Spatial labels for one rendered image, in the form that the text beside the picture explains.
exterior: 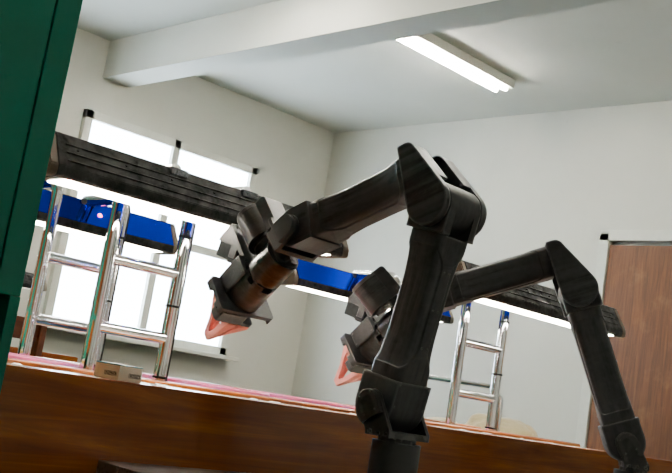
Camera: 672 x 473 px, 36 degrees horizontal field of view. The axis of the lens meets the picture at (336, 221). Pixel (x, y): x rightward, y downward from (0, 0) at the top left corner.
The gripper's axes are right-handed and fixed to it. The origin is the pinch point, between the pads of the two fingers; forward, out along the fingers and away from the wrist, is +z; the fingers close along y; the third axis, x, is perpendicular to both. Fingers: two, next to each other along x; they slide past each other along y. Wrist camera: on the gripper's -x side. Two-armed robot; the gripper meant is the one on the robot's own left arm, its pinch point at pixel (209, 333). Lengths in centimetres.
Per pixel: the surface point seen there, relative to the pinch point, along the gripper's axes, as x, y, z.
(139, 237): -57, -23, 34
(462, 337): -26, -92, 12
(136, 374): 18.1, 23.7, -9.3
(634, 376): -164, -480, 139
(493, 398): -16, -106, 21
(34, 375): 21.4, 39.1, -10.3
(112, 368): 16.8, 26.3, -8.2
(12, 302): 18, 45, -18
